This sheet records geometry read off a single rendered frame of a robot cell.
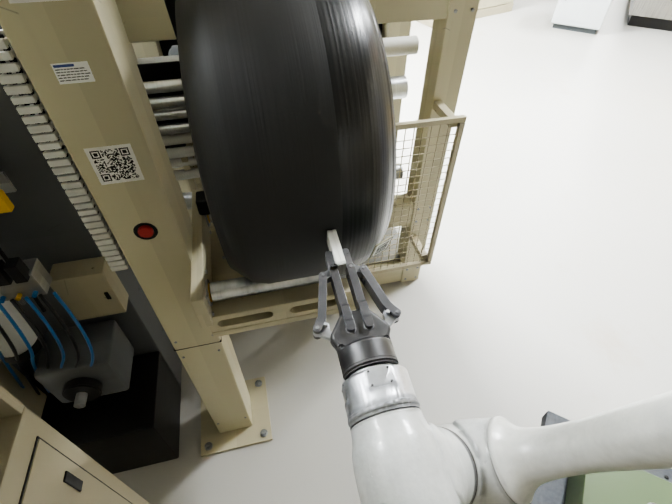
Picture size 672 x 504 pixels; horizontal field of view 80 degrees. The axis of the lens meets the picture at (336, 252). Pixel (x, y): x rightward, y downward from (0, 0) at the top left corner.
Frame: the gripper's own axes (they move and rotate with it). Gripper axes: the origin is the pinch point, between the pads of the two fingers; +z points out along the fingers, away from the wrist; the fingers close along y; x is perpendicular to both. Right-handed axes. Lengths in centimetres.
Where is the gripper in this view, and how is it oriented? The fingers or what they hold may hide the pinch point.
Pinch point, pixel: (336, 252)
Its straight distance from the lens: 64.0
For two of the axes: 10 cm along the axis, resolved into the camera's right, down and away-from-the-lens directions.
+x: -0.3, 6.0, 8.0
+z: -2.3, -7.8, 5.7
